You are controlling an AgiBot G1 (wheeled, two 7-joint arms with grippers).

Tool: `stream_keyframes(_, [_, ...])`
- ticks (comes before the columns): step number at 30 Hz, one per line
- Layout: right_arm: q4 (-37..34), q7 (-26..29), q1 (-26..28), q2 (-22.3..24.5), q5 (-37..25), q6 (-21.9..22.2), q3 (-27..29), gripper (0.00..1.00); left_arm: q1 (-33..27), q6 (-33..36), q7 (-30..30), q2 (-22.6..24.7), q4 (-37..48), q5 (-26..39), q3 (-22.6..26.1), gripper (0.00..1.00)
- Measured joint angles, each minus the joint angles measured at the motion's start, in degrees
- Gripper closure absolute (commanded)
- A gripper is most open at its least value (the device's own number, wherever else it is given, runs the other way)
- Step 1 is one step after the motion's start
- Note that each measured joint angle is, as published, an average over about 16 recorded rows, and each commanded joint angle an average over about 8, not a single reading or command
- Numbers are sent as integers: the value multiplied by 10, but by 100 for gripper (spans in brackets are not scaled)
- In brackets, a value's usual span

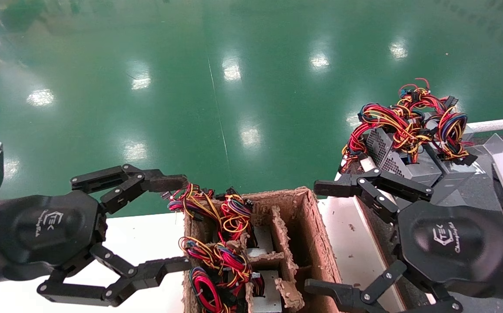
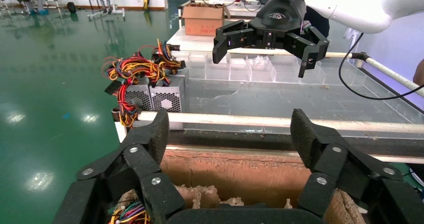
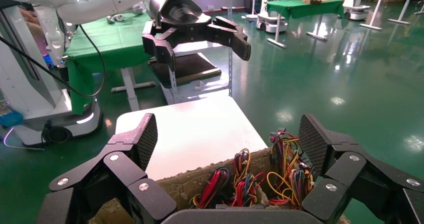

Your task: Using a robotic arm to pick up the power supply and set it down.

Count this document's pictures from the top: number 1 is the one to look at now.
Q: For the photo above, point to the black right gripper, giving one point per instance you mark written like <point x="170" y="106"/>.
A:
<point x="451" y="243"/>

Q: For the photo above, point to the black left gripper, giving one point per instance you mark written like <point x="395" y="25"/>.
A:
<point x="47" y="226"/>

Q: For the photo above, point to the brown pulp divider box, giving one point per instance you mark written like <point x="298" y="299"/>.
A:
<point x="321" y="243"/>

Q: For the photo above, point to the dark gray conveyor belt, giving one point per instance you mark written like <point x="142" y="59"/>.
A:
<point x="473" y="191"/>

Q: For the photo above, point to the clear plastic guide plates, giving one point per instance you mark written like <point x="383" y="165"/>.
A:
<point x="499" y="145"/>

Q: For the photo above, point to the white conveyor end bar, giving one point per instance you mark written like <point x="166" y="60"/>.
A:
<point x="499" y="124"/>

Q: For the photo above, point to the white conveyor frame leg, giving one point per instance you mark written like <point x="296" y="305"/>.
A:
<point x="339" y="175"/>

